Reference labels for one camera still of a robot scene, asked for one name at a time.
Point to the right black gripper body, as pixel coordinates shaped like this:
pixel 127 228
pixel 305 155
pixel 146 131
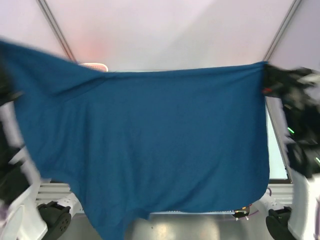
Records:
pixel 272 81

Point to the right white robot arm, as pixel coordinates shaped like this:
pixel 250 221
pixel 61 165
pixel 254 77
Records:
pixel 301 221

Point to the corner aluminium post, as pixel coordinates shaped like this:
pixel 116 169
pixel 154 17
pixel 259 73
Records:
pixel 52 22
pixel 282 29

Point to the left corner aluminium post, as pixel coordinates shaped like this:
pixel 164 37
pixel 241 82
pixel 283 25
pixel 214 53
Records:
pixel 52 22

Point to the white plastic laundry basket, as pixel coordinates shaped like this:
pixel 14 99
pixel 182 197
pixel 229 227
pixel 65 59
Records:
pixel 95 66

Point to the blue t shirt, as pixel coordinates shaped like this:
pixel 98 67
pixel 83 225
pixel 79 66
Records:
pixel 132 143

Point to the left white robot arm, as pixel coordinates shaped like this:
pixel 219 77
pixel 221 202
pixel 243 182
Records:
pixel 20 217

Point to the right corner aluminium post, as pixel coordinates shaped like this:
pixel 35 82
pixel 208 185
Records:
pixel 282 29

